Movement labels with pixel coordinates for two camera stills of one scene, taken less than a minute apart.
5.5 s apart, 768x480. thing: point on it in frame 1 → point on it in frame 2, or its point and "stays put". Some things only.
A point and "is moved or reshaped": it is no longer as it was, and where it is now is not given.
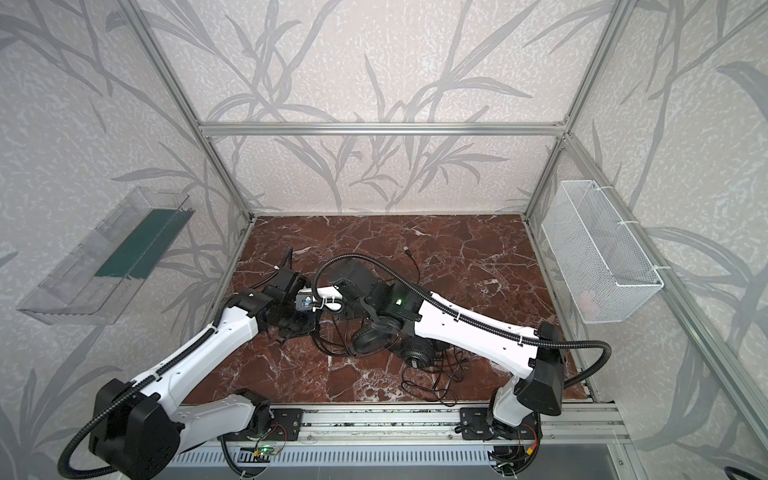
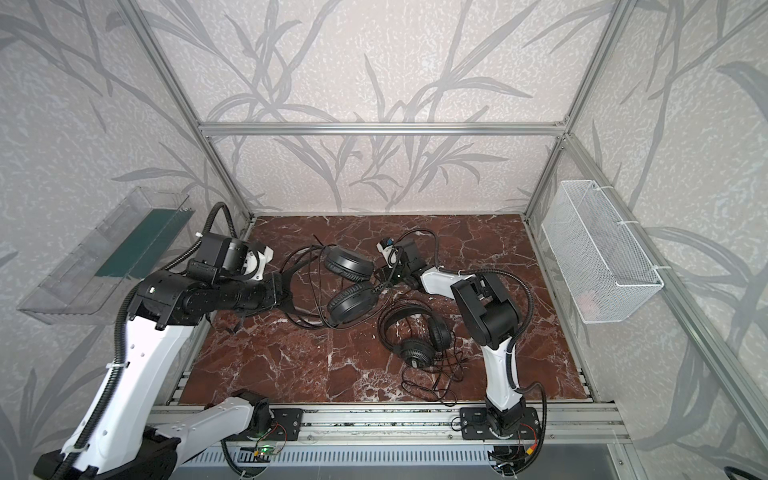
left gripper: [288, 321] → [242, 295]
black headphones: [346, 328] is moved or reshaped
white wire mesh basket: [607, 276] stays put
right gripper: [347, 288] → [398, 267]
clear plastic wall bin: [98, 278] stays put
